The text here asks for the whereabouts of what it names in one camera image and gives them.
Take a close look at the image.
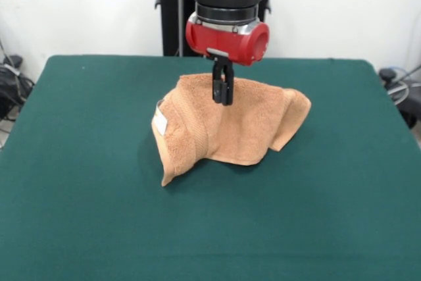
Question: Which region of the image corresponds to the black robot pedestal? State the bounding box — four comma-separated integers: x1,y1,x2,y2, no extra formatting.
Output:
153,0,285,57

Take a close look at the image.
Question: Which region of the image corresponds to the peach terry towel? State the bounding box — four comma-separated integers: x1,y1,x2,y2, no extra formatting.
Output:
151,72,312,188

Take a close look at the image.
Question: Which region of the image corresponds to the dark green table cloth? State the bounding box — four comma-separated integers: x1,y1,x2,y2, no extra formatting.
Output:
0,55,421,281

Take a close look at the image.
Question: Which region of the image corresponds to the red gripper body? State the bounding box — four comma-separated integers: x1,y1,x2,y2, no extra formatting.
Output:
185,13,271,67

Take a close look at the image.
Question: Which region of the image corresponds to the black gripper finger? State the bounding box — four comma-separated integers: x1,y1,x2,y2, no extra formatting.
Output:
211,59,226,103
220,62,235,107

